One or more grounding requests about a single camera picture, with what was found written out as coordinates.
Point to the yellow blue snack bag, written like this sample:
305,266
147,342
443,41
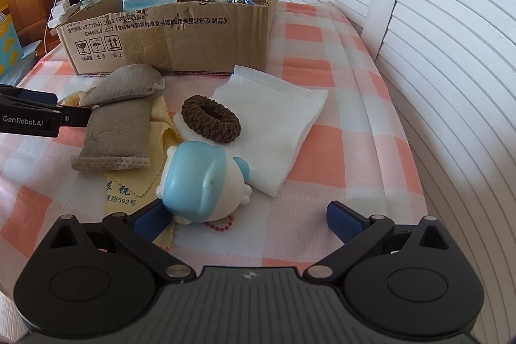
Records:
10,48

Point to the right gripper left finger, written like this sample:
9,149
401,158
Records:
136,232

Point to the white cloth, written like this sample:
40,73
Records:
275,118

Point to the white charger with cable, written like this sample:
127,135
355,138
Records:
60,12

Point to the grey fabric pouch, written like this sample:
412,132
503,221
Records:
130,82
117,138

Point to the blue white plush doll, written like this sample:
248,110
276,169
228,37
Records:
201,183

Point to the white louvered closet door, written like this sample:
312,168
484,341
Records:
450,68

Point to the brown hair scrunchie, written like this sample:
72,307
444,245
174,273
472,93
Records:
210,119

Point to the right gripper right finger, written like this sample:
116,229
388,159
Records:
361,236

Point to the yellow cleaning cloth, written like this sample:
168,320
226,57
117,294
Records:
130,190

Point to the blue bed sheet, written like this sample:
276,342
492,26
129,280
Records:
15,73

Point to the pink checkered tablecloth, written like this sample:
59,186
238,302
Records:
356,153

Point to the brown cardboard box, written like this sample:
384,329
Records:
188,36

